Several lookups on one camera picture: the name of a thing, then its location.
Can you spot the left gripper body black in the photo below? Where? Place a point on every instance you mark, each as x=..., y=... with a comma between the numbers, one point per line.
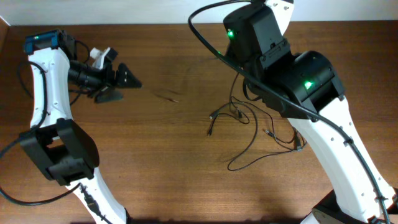
x=90, y=76

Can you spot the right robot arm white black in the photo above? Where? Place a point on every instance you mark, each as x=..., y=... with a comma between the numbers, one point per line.
x=305, y=89

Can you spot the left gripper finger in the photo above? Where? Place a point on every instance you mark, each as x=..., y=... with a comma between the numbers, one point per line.
x=108, y=95
x=125, y=78

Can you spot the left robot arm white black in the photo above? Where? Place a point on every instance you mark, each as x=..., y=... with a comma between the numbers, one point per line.
x=60, y=149

